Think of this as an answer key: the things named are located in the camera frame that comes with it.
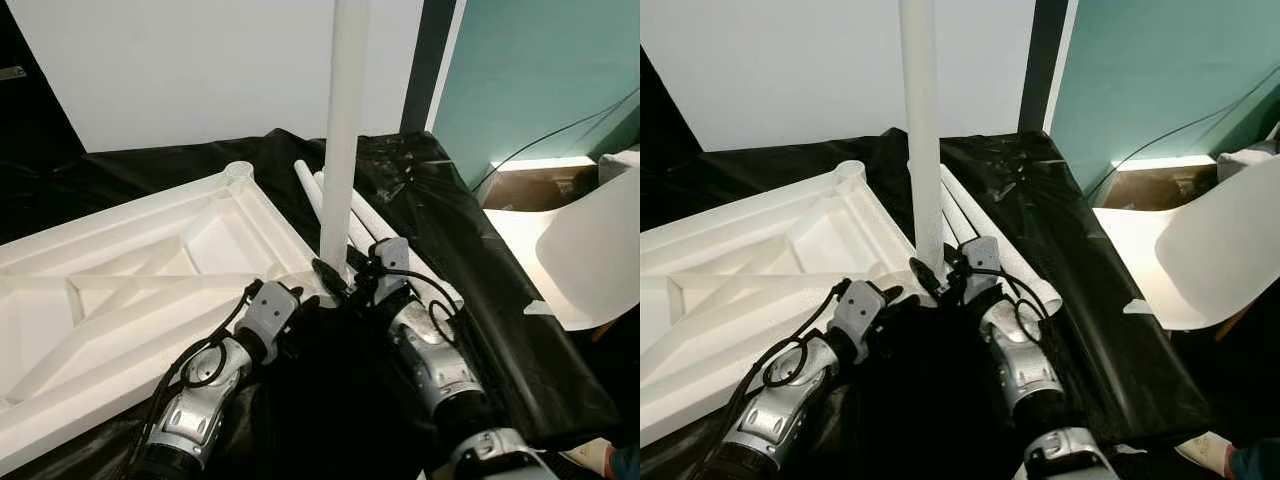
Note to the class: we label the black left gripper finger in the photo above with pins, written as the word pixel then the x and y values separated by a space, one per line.
pixel 309 293

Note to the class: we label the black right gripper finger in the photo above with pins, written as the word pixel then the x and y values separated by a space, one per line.
pixel 331 279
pixel 364 270
pixel 927 279
pixel 957 270

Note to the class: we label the white plastic table top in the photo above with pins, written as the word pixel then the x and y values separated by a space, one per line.
pixel 760 290
pixel 120 300

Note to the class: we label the person's blue sleeved forearm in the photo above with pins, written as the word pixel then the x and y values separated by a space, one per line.
pixel 625 465
pixel 1258 462

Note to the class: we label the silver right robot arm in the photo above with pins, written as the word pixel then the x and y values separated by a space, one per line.
pixel 1025 365
pixel 440 365

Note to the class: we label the person's white gloved hand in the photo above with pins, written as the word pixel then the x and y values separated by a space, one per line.
pixel 1205 453
pixel 590 458

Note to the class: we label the black plastic sheet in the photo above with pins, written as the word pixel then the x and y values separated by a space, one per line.
pixel 1110 300
pixel 520 300

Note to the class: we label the brown cardboard box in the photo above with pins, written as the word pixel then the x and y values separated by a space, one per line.
pixel 540 188

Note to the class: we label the white plastic shell chair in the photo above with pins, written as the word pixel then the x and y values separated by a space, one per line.
pixel 1220 250
pixel 590 250

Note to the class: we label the large white board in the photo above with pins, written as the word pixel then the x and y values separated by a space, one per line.
pixel 200 70
pixel 800 70

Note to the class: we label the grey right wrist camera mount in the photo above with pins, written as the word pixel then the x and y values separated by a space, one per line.
pixel 390 262
pixel 982 262

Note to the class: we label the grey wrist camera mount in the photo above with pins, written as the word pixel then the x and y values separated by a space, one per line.
pixel 862 312
pixel 270 312
pixel 390 262
pixel 982 262

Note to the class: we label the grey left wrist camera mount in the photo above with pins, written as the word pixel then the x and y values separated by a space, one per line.
pixel 862 312
pixel 270 312

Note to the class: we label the small grey wall plate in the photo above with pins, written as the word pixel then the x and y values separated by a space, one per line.
pixel 12 73

